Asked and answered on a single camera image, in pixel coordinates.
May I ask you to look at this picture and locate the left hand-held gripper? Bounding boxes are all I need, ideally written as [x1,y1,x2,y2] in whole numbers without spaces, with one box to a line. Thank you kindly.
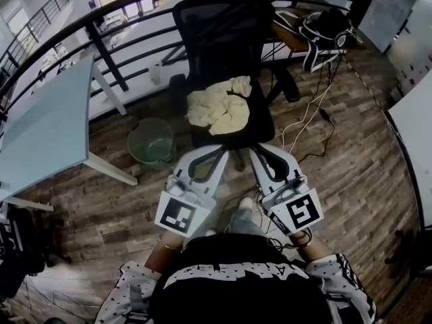
[154,144,231,239]

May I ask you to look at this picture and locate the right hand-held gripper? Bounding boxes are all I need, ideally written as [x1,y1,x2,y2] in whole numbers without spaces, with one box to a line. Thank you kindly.
[249,143,325,238]

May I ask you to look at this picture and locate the green mesh waste bin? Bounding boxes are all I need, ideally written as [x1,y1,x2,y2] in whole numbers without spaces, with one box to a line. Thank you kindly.
[127,117,177,171]

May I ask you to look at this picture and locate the cream clothes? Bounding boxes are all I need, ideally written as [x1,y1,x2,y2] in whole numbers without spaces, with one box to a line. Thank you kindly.
[184,75,252,136]

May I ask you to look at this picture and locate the person's right forearm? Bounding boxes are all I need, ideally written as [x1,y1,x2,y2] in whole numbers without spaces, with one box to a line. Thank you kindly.
[293,231,333,266]

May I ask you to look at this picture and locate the person's left forearm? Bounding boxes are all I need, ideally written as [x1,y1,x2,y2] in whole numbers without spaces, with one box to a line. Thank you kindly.
[144,231,185,273]

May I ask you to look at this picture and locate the person's right leg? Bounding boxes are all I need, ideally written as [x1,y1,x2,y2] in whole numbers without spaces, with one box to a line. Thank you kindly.
[229,207,267,239]

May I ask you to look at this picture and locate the white plastic jug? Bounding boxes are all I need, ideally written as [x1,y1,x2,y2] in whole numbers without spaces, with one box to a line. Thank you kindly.
[149,61,164,86]

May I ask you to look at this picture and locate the person's black white starred shirt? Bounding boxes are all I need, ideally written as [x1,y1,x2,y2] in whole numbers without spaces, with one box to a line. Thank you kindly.
[94,233,377,324]

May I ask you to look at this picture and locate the black mesh office chair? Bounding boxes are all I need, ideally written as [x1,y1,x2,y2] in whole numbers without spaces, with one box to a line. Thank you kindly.
[168,0,301,173]

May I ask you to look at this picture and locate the white table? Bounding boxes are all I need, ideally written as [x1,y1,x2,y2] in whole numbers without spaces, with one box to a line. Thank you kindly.
[384,76,432,229]

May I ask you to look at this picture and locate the black metal railing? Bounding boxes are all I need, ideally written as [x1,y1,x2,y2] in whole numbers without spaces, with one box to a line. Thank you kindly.
[0,0,372,114]

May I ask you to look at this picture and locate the black chair base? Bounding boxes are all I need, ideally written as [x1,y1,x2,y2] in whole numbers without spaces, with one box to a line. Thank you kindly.
[384,227,432,279]

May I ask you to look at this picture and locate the black white backpack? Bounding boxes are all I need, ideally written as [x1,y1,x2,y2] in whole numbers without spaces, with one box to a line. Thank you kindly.
[298,7,358,76]

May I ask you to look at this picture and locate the pale blue glass table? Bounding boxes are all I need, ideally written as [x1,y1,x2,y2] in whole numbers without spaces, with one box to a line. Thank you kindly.
[0,53,139,212]

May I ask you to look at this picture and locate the black swivel chair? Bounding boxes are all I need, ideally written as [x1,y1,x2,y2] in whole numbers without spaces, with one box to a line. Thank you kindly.
[0,204,72,300]

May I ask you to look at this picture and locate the white floor cable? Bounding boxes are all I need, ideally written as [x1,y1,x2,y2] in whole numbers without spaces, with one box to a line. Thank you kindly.
[281,57,338,155]

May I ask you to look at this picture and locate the black cable with adapter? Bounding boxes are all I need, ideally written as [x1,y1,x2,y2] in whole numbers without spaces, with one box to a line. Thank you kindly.
[296,55,338,158]

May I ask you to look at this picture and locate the right hand-held gripper cable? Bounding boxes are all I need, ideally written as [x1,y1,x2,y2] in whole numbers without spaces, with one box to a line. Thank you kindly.
[266,229,313,251]

